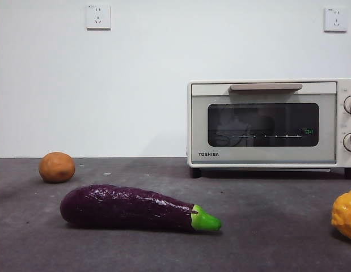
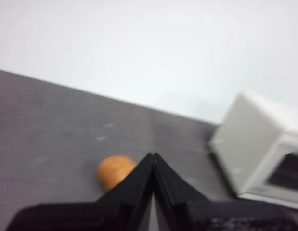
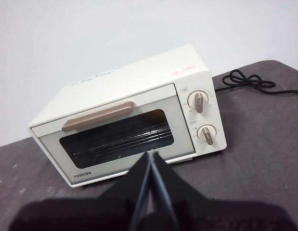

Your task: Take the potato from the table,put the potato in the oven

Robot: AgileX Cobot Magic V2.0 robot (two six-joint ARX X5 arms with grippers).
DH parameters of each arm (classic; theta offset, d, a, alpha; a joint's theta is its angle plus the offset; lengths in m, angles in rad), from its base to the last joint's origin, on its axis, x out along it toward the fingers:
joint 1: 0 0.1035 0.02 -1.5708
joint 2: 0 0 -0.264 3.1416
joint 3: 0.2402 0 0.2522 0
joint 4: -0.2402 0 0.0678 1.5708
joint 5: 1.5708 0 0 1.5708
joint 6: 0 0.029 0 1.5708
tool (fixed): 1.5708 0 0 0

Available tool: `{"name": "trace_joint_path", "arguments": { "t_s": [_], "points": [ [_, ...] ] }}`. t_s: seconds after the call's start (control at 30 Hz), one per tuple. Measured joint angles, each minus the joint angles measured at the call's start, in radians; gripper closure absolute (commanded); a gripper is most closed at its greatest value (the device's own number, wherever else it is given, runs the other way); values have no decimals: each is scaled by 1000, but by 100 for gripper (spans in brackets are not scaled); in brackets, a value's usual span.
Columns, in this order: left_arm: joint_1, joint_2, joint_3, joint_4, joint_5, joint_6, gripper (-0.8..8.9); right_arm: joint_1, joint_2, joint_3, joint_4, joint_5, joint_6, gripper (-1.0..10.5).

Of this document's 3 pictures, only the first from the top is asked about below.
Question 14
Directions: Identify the oven door with beige handle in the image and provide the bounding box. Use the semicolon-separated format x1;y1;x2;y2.
191;82;337;165

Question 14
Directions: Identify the brown round potato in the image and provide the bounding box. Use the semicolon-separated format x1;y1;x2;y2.
38;151;76;184

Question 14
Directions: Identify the cream toaster oven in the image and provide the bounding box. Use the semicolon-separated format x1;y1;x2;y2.
187;78;351;180

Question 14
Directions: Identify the purple eggplant with green stem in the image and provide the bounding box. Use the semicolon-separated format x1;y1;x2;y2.
60;184;222;233

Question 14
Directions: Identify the yellow bumpy vegetable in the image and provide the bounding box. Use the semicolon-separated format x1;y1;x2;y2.
331;186;351;241

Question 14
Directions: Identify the white wall socket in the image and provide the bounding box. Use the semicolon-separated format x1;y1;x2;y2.
86;3;112;31
323;7;348;33

